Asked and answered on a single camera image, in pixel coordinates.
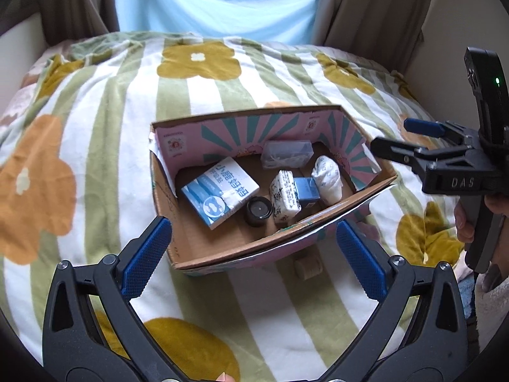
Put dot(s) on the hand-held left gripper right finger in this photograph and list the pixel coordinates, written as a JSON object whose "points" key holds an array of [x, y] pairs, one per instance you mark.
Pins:
{"points": [[360, 262]]}

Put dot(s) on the small blue box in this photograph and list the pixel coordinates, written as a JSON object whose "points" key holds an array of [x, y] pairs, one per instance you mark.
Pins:
{"points": [[307, 191]]}

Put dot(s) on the pink bed sheet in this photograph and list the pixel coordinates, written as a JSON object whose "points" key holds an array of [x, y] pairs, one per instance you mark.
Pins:
{"points": [[16, 103]]}

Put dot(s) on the beige tape roll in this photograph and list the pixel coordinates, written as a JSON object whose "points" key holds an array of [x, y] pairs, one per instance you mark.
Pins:
{"points": [[308, 267]]}

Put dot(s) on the printed cardboard box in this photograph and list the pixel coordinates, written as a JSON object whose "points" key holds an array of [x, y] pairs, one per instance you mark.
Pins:
{"points": [[199, 246]]}

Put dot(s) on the brown curtain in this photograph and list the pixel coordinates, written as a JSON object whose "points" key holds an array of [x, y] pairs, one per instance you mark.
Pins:
{"points": [[79, 4], [366, 4]]}

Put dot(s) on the light blue cloth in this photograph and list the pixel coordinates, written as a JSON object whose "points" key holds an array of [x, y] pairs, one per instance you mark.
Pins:
{"points": [[222, 0]]}

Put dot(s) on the black-printed tissue packet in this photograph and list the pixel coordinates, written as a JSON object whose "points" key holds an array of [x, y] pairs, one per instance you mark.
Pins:
{"points": [[283, 197]]}

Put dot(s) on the striped floral blanket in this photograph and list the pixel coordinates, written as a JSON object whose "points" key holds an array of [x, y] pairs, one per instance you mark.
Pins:
{"points": [[99, 167]]}

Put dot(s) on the clear plastic case red label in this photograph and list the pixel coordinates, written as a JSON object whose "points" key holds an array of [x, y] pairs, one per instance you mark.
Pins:
{"points": [[286, 153]]}

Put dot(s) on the white socks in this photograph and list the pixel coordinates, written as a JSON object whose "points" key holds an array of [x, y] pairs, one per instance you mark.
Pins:
{"points": [[328, 177]]}

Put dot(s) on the white padded headboard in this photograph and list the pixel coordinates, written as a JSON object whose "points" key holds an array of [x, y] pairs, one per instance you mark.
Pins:
{"points": [[20, 47]]}

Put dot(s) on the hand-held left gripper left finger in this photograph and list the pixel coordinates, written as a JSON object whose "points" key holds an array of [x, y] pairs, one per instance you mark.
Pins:
{"points": [[147, 258]]}

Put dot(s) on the blue and white carton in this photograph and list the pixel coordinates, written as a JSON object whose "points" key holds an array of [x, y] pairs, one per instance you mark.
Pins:
{"points": [[222, 191]]}

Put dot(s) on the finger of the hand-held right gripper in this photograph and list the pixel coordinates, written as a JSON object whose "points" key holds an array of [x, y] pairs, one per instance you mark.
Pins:
{"points": [[421, 126], [397, 153]]}

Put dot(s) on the white fluffy cloth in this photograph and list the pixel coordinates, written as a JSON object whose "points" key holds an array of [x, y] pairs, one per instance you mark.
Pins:
{"points": [[493, 306]]}

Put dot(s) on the person's left hand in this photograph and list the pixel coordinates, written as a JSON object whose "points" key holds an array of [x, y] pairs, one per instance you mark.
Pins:
{"points": [[225, 377]]}

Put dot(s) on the small black jar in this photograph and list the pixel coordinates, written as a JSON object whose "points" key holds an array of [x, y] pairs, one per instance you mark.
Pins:
{"points": [[258, 211]]}

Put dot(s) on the person's right hand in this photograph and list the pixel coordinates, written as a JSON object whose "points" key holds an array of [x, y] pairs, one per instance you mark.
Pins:
{"points": [[463, 223]]}

